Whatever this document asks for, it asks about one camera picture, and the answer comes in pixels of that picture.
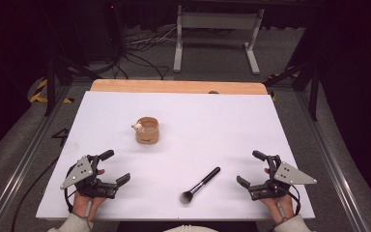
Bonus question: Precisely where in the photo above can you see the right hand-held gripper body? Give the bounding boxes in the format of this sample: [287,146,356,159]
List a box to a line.
[247,155,318,201]

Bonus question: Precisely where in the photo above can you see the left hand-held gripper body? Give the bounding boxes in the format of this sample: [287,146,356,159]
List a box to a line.
[60,154,120,199]

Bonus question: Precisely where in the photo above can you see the person's left hand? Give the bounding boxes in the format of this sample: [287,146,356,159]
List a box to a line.
[71,169,107,223]

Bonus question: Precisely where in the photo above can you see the person's right hand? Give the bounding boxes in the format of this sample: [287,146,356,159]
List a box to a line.
[259,167,295,225]

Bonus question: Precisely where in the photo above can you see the black makeup brush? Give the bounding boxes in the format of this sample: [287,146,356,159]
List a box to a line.
[179,166,222,206]

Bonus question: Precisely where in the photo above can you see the tan wooden cup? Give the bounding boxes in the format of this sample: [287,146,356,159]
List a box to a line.
[134,116,160,145]

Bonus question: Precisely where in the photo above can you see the person's dark lap clothing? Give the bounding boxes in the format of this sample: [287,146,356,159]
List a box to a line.
[116,220,259,232]

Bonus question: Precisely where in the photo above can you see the white table board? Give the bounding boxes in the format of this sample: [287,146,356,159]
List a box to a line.
[36,91,316,221]

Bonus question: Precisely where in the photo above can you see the yellow black floor tape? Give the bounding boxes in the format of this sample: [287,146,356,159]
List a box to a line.
[267,71,301,81]
[28,78,75,104]

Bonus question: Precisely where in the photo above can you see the black tripod stand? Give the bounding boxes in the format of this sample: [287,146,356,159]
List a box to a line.
[265,18,321,122]
[43,3,103,117]

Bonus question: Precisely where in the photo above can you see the wooden table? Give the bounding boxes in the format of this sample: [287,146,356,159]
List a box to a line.
[90,78,269,96]

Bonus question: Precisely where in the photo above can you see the black tower box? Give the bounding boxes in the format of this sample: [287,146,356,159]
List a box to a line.
[103,2,126,64]

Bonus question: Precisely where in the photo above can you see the white metal stand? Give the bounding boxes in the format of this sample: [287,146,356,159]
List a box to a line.
[172,4,266,75]

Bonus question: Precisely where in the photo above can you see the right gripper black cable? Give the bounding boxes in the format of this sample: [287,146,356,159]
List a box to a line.
[284,184,302,218]

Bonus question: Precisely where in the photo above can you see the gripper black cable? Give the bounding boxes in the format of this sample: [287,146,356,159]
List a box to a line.
[64,188,78,215]
[284,184,302,218]

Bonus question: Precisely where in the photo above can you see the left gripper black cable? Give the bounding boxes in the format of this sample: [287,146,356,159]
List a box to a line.
[64,188,78,215]

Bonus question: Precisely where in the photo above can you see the aluminium floor rail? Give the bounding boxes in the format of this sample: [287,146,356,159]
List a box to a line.
[0,84,74,232]
[294,89,371,232]

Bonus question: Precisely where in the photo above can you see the black floor cable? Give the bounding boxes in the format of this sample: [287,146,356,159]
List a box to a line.
[10,155,61,232]

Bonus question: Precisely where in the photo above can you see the bundle of floor cables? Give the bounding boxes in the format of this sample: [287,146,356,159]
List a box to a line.
[114,25,179,80]

